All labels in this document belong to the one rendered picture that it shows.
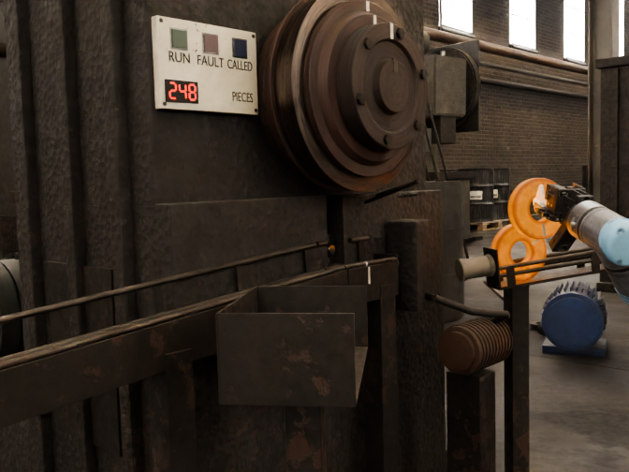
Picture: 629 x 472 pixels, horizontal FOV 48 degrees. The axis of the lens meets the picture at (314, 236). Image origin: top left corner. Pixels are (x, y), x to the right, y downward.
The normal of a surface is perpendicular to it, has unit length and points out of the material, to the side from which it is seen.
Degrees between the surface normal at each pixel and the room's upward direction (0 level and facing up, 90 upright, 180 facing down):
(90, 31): 90
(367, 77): 90
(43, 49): 90
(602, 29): 90
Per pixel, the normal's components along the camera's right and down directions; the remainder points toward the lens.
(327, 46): -0.23, -0.33
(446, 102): 0.65, 0.07
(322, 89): -0.29, 0.15
